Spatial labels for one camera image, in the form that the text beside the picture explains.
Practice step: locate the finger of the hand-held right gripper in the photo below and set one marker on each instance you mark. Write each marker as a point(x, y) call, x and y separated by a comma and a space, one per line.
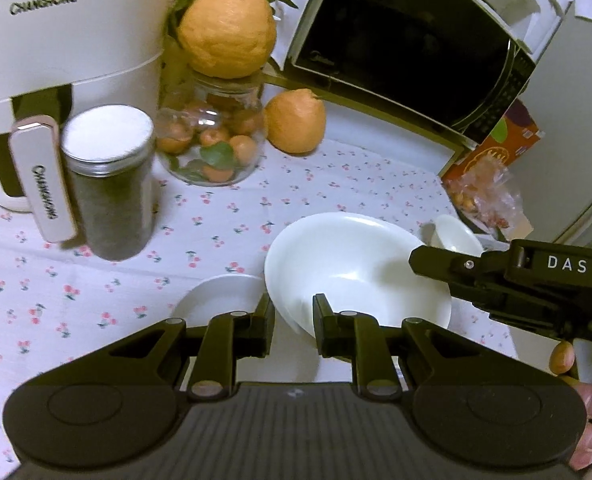
point(441, 262)

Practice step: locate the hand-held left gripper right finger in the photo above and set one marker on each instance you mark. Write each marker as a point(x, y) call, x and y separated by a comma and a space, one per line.
point(321, 325)

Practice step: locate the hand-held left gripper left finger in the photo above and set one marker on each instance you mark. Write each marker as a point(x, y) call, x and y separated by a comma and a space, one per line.
point(263, 325)

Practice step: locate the small white bowl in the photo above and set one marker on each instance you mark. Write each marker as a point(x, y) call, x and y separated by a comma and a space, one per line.
point(456, 232)

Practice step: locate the blue patterned plate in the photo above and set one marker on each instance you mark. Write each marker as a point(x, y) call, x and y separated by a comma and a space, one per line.
point(493, 243)

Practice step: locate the large white bowl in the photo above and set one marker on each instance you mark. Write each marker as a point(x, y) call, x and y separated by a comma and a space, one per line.
point(346, 260)

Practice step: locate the person's right hand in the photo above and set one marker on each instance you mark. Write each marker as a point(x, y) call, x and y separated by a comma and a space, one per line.
point(588, 410)

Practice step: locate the small white dish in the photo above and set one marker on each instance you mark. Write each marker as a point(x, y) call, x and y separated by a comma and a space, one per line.
point(216, 297)

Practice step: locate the plastic bag of oranges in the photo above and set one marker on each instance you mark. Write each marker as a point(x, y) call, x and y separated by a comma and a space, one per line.
point(486, 195)

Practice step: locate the red cardboard box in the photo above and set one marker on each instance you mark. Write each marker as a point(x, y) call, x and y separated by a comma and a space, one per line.
point(506, 145)

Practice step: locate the cherry print tablecloth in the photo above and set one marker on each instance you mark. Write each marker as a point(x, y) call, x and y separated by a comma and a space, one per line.
point(126, 280)

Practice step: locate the white refrigerator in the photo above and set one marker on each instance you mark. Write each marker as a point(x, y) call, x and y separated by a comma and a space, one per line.
point(571, 135)

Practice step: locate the glass jar of kumquats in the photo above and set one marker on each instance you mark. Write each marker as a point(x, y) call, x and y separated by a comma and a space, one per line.
point(211, 145)

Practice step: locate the dark jar with metal lid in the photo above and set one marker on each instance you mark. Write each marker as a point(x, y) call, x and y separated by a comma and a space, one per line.
point(108, 190)

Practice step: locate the black microwave oven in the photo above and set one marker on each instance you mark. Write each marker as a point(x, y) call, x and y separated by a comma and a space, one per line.
point(406, 40)

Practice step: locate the large orange citrus with leaves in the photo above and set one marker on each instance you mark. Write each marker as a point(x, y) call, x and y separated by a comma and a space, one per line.
point(228, 25)

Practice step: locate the white air fryer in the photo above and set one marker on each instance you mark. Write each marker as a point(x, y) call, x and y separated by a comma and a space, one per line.
point(51, 50)

